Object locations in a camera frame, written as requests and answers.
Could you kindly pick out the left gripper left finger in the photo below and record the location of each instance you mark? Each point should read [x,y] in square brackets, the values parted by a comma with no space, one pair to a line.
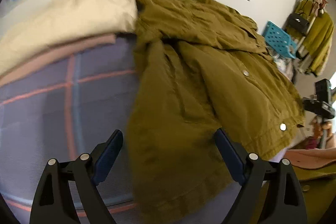
[53,202]

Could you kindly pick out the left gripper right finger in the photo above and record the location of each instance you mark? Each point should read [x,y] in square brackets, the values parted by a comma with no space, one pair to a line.
[284,202]

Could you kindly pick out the olive green jacket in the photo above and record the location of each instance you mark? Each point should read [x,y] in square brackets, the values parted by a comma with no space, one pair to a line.
[202,66]

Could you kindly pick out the mustard hanging sweater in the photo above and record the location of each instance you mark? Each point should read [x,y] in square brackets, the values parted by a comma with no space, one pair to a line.
[316,45]

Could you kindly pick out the teal plastic storage rack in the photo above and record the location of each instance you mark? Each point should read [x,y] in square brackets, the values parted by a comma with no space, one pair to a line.
[279,41]

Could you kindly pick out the black handbag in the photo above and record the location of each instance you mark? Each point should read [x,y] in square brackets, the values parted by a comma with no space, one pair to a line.
[299,22]

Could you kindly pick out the purple plaid bed sheet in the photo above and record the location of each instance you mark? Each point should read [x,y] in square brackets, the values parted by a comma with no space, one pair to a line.
[65,109]

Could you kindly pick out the plush toy on hanger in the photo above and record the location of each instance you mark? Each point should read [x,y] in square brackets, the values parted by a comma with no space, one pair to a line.
[319,6]

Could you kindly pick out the cream folded blanket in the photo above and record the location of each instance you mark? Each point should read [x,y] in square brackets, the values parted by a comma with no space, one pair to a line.
[64,21]

